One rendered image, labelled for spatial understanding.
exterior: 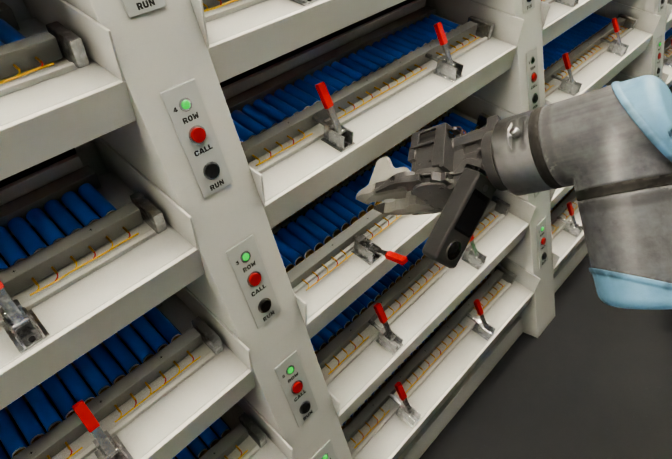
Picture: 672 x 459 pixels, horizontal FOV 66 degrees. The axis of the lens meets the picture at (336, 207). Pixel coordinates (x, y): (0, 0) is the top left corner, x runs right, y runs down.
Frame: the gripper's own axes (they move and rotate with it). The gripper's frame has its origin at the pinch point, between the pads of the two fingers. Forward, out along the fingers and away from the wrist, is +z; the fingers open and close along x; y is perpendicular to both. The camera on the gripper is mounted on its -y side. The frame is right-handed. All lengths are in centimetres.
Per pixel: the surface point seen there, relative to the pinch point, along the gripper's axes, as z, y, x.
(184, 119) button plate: 0.4, -1.9, 29.3
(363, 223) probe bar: 8.6, 1.7, -7.7
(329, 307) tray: 8.8, -13.1, -3.0
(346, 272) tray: 9.1, -7.0, -5.7
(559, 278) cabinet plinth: 11, 17, -89
